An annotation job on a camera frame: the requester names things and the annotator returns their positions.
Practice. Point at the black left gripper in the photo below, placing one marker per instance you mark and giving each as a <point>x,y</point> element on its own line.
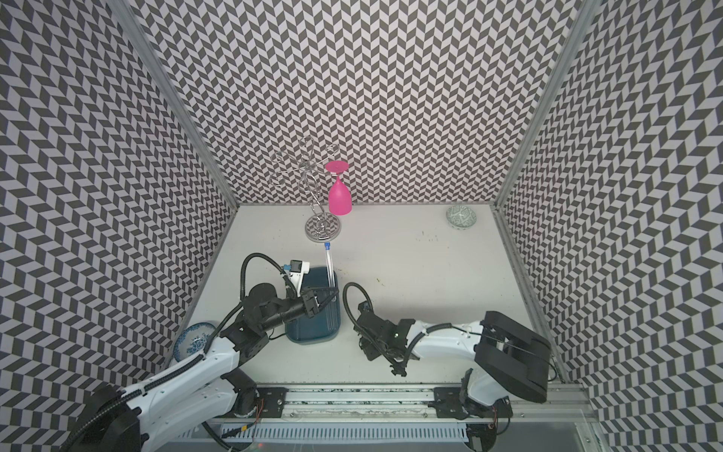
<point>312,303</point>

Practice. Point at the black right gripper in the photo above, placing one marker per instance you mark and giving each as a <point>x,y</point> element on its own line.
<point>371,354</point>

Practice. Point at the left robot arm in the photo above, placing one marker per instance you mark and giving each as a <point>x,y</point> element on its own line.
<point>148,414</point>

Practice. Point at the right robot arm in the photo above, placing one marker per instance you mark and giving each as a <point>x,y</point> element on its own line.
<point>505,358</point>

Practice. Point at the teal plastic water tub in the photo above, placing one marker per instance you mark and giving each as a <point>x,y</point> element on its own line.
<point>322,327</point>

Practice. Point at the chrome glass rack stand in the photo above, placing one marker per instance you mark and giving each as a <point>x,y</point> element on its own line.
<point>301,166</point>

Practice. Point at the pink plastic wine glass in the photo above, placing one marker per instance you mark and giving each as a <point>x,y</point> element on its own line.
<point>340,200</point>

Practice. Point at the blue patterned plate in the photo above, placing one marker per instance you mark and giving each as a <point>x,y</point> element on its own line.
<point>192,340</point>

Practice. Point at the patterned ceramic bowl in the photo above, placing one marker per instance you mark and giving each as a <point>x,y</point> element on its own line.
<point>461,217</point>

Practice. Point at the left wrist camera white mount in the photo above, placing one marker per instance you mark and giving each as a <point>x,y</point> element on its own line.
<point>296,270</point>

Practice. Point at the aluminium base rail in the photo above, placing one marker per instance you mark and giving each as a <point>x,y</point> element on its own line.
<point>396,402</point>

